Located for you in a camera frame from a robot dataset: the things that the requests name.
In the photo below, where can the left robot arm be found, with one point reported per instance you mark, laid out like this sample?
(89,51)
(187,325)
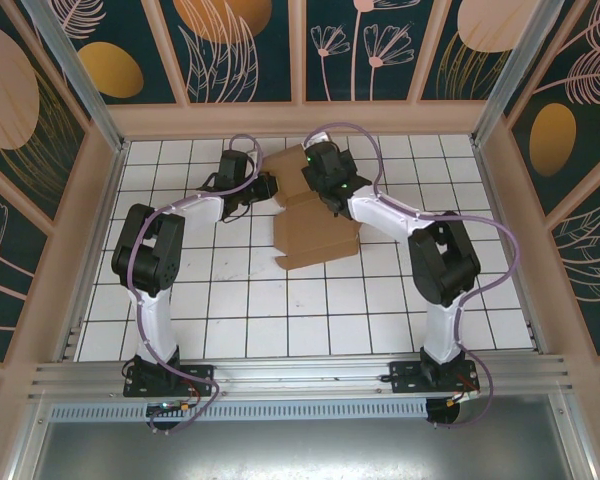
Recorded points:
(155,325)

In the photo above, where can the small controller board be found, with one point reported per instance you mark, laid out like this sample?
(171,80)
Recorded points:
(170,407)

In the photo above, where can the wall panel with single flower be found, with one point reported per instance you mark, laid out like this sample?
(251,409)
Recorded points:
(5,280)

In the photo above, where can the wall panel with pale disc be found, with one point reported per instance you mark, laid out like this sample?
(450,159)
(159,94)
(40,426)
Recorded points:
(460,65)

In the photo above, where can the wall panel with pink flowers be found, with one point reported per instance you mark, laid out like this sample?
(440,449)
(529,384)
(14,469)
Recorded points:
(340,75)

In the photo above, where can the aluminium frame post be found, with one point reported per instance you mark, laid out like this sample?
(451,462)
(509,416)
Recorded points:
(85,85)
(514,75)

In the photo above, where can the aluminium table edge rail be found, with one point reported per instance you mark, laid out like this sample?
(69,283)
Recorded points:
(509,250)

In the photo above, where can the wall panel with leaf outlines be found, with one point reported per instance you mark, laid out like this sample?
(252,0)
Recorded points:
(220,60)

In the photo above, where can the wall panel with pink leaves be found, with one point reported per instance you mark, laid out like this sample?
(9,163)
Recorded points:
(590,260)

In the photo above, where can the grey metal sheet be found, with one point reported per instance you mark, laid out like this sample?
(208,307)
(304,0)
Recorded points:
(300,450)

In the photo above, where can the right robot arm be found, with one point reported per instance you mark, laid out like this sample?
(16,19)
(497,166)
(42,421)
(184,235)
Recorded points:
(442,330)

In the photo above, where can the wall panel with golden lines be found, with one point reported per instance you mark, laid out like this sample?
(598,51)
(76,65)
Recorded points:
(10,100)

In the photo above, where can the wall panel with orange oval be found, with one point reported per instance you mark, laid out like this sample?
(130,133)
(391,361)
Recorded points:
(110,70)

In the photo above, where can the wall panel with fern outline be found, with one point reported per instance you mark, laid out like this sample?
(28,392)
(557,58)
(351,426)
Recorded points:
(555,140)

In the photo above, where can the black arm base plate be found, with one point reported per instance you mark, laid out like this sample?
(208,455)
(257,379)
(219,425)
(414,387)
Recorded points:
(405,380)
(200,377)

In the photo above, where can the aluminium front mounting rail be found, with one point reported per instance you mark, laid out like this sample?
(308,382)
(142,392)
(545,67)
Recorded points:
(305,372)

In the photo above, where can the brown cardboard box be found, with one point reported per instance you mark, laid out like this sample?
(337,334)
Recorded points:
(310,240)

